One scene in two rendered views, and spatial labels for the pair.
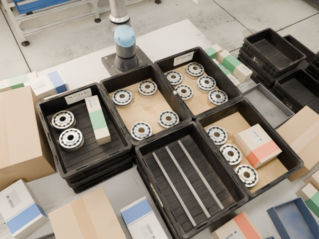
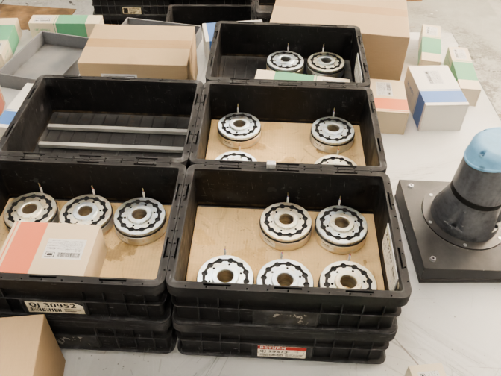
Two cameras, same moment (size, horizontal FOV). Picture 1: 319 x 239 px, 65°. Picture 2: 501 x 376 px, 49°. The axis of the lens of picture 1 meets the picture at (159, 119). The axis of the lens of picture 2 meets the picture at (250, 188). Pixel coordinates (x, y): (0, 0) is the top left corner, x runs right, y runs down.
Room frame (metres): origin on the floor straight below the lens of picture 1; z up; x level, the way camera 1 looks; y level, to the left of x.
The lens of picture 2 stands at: (1.20, -0.74, 1.66)
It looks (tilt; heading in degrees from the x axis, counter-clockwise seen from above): 44 degrees down; 126
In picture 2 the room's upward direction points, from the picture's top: 1 degrees clockwise
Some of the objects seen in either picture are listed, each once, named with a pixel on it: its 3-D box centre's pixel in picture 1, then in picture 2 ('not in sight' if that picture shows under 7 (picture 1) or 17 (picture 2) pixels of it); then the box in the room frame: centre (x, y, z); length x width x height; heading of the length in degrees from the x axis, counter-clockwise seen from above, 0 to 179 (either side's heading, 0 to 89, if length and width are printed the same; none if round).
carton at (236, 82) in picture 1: (221, 75); not in sight; (1.10, -0.36, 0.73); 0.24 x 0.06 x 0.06; 39
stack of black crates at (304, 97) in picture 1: (296, 104); not in sight; (1.27, -1.08, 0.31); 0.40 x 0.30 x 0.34; 37
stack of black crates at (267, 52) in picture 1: (263, 68); not in sight; (1.59, -0.83, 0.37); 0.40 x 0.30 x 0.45; 37
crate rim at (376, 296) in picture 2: (196, 79); (287, 227); (0.87, -0.17, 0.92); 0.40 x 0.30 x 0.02; 34
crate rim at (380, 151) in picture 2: (144, 100); (287, 125); (0.70, 0.08, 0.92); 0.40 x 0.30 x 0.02; 34
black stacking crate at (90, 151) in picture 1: (84, 131); (285, 71); (0.54, 0.33, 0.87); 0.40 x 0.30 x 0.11; 34
